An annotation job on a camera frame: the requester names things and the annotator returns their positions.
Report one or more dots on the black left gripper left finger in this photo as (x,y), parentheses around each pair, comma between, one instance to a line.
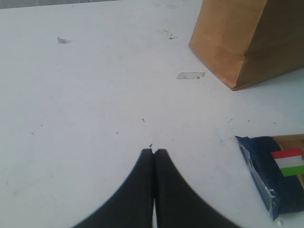
(131,206)

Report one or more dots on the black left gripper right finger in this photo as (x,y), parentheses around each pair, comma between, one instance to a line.
(177,204)

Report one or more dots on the spaghetti packet dark blue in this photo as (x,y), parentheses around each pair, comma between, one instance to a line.
(276,164)

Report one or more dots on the brown paper bag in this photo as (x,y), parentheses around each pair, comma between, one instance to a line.
(245,42)

